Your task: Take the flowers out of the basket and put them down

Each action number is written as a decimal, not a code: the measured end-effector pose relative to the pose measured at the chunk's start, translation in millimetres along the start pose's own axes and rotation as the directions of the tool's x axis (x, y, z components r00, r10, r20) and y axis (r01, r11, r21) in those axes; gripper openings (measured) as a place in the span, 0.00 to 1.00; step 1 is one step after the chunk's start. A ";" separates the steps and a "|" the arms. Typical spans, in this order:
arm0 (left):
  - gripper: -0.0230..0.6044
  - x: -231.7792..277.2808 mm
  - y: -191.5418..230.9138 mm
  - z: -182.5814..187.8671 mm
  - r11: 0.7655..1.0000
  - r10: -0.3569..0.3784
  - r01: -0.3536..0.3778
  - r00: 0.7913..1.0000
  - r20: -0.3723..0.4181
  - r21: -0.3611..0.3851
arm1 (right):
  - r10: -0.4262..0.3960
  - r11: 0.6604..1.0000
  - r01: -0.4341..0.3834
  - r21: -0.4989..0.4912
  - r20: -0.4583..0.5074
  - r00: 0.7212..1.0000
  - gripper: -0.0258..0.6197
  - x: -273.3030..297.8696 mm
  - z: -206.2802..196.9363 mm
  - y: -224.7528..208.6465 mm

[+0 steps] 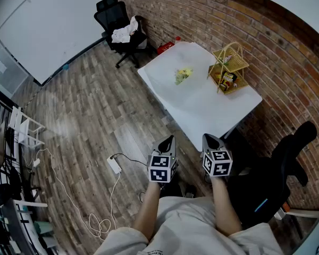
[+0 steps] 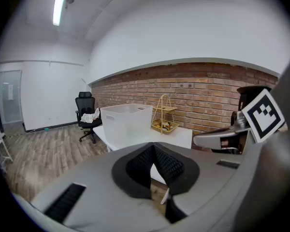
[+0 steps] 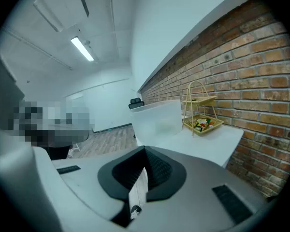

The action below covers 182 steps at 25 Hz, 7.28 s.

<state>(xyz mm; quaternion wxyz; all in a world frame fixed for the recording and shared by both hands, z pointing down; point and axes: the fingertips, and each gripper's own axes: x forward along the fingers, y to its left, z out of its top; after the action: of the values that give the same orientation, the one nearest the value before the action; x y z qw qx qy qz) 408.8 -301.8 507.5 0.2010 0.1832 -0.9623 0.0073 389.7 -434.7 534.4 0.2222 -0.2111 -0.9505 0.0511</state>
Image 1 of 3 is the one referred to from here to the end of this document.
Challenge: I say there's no yellow artificial flowers bunch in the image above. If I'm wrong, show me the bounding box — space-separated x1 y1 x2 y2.
174 67 194 86

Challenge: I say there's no black office chair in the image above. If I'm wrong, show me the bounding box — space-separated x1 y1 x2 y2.
94 0 150 69
223 121 317 231

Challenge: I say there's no white crumpled garment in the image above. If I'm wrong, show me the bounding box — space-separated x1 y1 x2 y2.
111 16 139 44

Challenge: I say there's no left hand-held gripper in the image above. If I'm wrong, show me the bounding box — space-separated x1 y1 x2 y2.
147 135 179 183

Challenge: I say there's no white power strip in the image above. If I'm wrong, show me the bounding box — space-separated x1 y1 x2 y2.
106 155 122 174

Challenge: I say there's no red fire equipment box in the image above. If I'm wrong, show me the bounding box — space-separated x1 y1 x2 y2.
156 41 175 55

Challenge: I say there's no person's right forearm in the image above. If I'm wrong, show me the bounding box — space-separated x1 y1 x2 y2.
209 176 242 236

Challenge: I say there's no black power strip cable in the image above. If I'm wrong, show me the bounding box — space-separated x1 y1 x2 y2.
113 152 149 167

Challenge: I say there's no person's left forearm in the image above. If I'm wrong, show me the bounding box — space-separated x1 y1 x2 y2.
132 181 162 240

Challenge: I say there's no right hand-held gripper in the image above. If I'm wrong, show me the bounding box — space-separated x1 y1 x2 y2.
202 133 233 178

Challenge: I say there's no person's light grey shirt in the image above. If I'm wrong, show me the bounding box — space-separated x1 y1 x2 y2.
94 195 284 255

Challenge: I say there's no yellow snack packet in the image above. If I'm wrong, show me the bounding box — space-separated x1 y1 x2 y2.
220 72 238 89

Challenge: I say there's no person's black shoe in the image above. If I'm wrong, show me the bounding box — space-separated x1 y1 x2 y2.
159 174 183 198

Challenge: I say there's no white metal stool frame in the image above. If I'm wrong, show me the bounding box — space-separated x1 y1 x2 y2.
8 106 46 150

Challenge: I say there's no long white cable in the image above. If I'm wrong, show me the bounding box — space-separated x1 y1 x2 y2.
21 147 122 241

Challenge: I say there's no yellow wire tiered rack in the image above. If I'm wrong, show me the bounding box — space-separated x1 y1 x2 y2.
207 41 250 95

